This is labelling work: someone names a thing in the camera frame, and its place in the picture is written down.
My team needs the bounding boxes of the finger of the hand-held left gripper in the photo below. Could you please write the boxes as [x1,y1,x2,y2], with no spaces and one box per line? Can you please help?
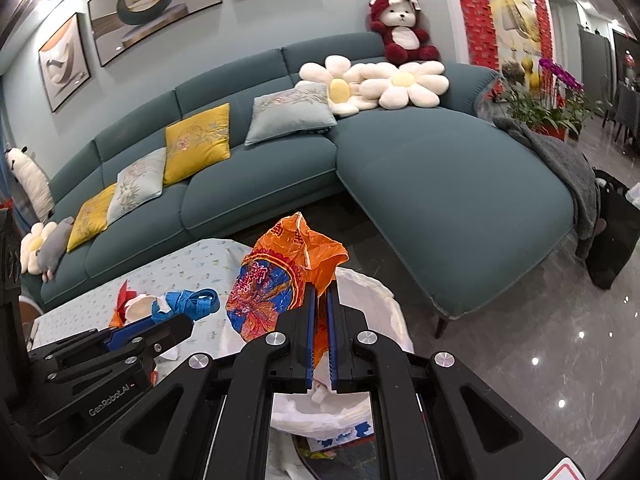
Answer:
[27,316,173,363]
[42,315,195,386]

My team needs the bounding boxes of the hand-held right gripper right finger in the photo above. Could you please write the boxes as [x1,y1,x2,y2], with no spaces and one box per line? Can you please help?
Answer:
[326,284,585,480]

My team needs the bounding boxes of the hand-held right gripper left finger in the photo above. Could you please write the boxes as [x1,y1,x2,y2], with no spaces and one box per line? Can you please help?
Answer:
[57,284,318,480]

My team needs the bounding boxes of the blue ribbon strap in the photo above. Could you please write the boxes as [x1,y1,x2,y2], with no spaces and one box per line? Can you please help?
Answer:
[150,287,221,327]

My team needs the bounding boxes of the white bag-lined waste bin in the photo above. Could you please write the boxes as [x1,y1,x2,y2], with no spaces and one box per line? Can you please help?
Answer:
[220,264,416,480]

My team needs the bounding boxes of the orange printed plastic bag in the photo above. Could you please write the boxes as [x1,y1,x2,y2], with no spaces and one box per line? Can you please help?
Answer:
[226,211,349,368]

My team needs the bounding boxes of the white crumpled paper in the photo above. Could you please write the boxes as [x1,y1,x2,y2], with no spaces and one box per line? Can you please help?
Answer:
[124,294,171,325]

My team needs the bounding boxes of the red orange wrapper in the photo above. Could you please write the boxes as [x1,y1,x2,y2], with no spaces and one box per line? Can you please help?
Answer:
[109,281,135,329]

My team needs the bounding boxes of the floral patterned tablecloth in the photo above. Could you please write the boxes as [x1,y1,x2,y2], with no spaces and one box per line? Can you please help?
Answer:
[30,237,263,363]

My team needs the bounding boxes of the grey plush toy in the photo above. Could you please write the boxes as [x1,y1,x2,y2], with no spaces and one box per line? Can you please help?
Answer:
[37,216,76,282]

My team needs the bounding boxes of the small yellow embroidered cushion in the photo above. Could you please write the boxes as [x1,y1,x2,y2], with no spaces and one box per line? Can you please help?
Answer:
[66,183,119,253]

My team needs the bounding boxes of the small white flower cushion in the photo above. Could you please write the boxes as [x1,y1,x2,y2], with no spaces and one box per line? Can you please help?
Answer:
[20,221,58,275]

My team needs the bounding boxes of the narrow light blue cushion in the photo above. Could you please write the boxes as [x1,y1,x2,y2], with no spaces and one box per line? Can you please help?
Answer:
[106,147,167,226]

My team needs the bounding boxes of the white panda plush pillow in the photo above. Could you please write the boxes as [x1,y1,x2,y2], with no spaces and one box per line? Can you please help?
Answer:
[5,145,56,222]

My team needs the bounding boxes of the teal sectional sofa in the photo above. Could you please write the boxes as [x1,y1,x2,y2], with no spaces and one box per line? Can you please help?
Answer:
[22,31,574,322]

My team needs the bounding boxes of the large yellow embroidered cushion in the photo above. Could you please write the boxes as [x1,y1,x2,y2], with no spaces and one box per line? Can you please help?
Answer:
[163,103,232,187]

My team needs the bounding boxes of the blue curtain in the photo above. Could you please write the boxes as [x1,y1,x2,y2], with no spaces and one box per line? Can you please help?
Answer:
[0,145,21,223]

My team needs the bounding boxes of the wide light blue cushion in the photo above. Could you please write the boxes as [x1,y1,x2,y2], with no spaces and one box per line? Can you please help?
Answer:
[245,82,338,147]

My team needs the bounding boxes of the grey blanket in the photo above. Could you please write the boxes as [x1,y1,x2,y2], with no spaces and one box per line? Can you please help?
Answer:
[492,116,601,261]

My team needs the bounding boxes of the black bag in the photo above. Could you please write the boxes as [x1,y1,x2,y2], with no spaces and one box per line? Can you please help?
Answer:
[585,169,637,291]

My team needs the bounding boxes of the green potted plants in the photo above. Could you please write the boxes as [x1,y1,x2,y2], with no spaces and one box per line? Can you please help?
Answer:
[500,60,606,142]

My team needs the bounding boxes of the red teddy bear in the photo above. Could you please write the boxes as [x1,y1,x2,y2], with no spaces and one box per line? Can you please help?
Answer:
[368,0,442,66]

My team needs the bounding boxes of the purple orchid plant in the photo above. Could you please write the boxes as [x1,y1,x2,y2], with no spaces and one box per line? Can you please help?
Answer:
[537,57,586,96]

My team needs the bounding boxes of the grey dining chair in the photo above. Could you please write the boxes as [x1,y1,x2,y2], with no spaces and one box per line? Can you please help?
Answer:
[600,80,640,157]

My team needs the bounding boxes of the small abstract wall picture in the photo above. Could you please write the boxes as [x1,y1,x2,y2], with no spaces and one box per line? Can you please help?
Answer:
[39,12,92,112]

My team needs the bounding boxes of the wide ring wall picture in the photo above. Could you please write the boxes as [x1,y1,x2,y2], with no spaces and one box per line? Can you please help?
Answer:
[87,0,217,67]

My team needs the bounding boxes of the red bordered wall mural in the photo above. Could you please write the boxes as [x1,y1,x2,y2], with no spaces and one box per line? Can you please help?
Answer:
[447,0,553,73]

